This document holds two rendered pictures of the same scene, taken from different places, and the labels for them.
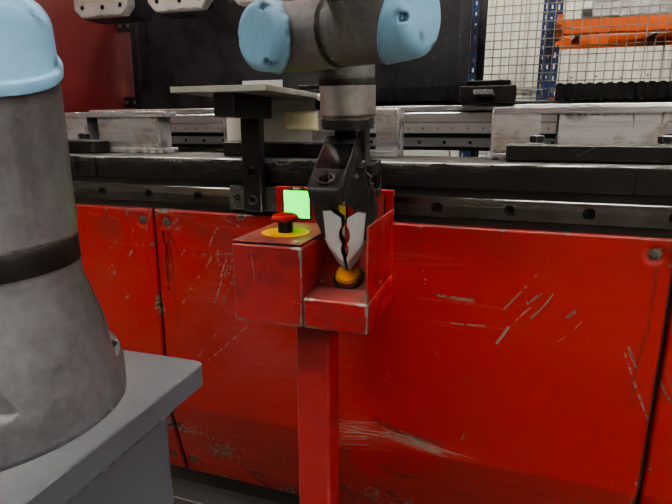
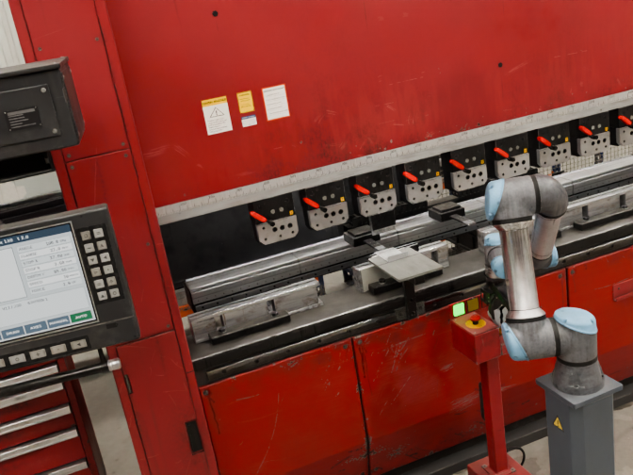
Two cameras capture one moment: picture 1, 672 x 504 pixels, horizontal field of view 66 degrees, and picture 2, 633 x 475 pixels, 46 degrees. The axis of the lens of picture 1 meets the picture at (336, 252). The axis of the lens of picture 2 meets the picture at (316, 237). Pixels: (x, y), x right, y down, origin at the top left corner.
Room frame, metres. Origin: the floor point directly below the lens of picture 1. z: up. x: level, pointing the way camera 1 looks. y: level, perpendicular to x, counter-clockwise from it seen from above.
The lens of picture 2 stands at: (-0.84, 1.92, 2.03)
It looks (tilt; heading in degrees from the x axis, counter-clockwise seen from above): 19 degrees down; 323
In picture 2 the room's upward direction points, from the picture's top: 10 degrees counter-clockwise
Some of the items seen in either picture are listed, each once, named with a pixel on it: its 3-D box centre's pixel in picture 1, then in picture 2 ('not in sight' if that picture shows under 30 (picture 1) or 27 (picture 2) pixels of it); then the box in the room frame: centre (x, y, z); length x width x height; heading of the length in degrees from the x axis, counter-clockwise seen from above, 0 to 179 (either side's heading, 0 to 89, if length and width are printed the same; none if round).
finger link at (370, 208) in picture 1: (360, 208); not in sight; (0.71, -0.03, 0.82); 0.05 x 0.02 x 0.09; 72
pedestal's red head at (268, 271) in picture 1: (317, 252); (485, 326); (0.76, 0.03, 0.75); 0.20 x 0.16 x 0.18; 72
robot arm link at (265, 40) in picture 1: (300, 36); (506, 262); (0.63, 0.04, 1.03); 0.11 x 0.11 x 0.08; 48
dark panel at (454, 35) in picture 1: (283, 66); (284, 208); (1.71, 0.16, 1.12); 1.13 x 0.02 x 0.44; 71
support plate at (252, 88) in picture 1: (253, 93); (404, 263); (1.01, 0.15, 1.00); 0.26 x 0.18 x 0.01; 161
